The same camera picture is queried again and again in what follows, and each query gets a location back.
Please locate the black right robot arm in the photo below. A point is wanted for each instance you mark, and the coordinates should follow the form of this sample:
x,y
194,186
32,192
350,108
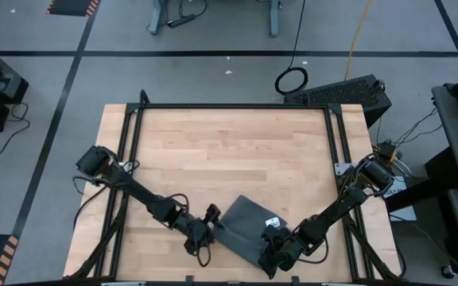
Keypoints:
x,y
332,218

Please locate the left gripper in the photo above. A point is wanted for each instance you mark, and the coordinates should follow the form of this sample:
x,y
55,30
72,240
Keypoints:
x,y
195,234

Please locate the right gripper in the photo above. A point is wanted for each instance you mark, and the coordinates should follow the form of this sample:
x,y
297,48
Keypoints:
x,y
282,254

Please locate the black perforated computer case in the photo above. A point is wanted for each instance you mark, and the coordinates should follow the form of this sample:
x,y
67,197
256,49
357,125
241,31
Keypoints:
x,y
344,95

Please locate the black power strip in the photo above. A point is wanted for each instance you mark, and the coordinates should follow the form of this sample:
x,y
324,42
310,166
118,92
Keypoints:
x,y
181,20

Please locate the black caster wheel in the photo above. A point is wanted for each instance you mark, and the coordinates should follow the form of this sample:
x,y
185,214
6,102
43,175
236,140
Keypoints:
x,y
447,271

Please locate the black power hub with plugs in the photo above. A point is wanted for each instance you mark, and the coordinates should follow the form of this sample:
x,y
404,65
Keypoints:
x,y
387,150

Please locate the black desk base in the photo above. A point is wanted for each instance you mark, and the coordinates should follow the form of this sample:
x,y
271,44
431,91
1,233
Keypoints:
x,y
431,186

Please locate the black aluminium table frame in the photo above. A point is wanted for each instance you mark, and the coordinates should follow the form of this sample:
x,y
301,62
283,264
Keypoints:
x,y
229,106

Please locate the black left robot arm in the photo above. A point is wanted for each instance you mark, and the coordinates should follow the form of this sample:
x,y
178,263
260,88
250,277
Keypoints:
x,y
141,194

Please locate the dark grey towel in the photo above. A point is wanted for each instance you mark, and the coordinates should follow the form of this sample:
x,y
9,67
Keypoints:
x,y
241,226

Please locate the black table-level camera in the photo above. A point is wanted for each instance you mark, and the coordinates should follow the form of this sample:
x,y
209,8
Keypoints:
x,y
189,279

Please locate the white paper sheet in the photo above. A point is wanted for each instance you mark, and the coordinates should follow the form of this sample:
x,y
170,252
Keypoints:
x,y
402,184

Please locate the grey table leg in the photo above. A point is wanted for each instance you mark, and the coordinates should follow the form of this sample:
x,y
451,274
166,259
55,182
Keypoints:
x,y
274,18
157,18

